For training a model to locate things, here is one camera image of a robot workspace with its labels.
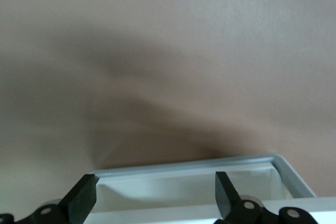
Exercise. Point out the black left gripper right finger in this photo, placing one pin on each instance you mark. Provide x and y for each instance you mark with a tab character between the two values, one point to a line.
224	195

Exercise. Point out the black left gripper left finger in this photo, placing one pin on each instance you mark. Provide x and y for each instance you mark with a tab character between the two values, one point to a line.
81	195

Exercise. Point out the white drawer with dividers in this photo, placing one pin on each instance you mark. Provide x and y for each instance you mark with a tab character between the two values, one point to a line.
170	188

